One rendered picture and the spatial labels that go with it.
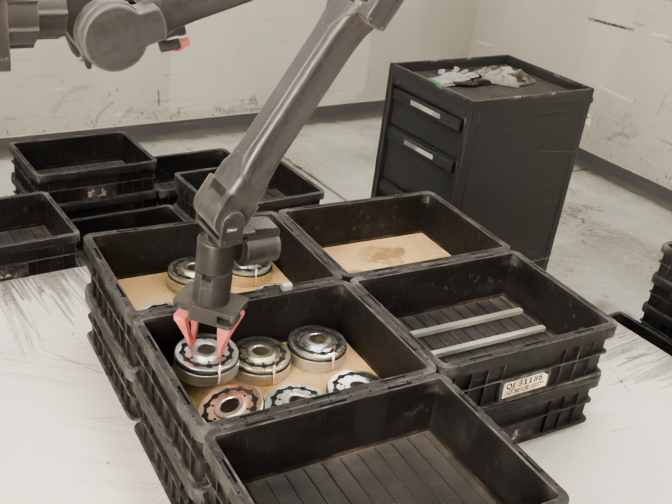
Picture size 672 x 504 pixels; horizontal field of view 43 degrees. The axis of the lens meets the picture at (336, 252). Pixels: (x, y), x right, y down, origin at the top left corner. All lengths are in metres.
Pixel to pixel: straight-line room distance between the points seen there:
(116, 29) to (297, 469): 0.66
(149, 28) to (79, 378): 0.81
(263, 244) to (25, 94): 3.18
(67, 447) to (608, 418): 1.00
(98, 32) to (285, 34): 3.92
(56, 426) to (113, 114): 3.15
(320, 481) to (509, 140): 1.96
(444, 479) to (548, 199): 2.13
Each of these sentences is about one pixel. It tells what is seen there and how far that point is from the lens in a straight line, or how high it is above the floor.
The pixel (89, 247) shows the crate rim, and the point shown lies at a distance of 1.59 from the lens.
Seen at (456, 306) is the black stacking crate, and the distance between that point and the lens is 1.72.
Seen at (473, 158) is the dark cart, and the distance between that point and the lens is 2.91.
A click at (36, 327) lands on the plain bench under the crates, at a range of 1.80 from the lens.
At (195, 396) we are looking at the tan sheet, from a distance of 1.38.
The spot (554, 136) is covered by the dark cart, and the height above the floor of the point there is 0.73.
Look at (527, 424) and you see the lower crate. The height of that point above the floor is 0.75.
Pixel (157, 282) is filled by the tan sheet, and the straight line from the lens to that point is 1.68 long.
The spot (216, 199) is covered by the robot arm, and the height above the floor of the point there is 1.17.
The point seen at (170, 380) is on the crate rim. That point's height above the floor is 0.93.
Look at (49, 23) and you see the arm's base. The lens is 0.99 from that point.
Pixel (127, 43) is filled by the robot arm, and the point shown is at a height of 1.42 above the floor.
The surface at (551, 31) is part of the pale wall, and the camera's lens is 5.31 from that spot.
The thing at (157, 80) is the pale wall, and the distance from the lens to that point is 4.59.
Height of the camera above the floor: 1.68
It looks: 27 degrees down
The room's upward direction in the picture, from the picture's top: 8 degrees clockwise
